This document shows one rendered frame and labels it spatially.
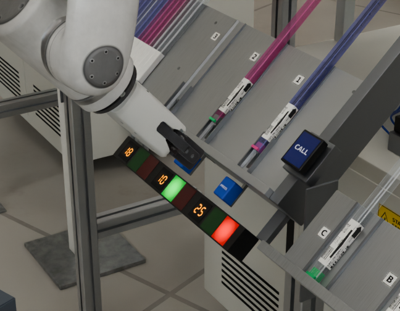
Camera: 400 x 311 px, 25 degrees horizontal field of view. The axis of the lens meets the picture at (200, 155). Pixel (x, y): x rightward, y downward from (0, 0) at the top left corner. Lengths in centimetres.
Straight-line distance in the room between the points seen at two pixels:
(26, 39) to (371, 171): 72
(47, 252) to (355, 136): 136
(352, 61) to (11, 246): 107
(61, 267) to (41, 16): 143
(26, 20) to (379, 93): 48
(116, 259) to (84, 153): 58
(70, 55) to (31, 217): 169
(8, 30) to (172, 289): 137
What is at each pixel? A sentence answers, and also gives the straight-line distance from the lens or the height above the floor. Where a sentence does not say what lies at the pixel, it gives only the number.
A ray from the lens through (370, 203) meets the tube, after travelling 101.
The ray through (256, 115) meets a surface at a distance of 128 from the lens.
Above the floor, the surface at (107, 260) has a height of 1.
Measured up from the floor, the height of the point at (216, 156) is 73.
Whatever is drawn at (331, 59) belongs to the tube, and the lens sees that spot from 125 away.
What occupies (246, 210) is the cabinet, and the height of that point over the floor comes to 36.
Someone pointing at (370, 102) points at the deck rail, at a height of 83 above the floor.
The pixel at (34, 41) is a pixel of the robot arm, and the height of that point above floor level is 97.
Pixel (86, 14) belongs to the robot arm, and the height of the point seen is 101.
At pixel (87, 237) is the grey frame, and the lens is 191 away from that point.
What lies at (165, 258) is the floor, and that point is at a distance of 237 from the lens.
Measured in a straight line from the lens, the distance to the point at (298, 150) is 114.
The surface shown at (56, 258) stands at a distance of 238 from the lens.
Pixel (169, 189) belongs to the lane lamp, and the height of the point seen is 66.
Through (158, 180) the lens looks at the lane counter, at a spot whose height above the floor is 66.
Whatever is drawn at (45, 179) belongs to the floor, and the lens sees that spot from 279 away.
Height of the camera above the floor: 129
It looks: 26 degrees down
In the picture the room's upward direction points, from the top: straight up
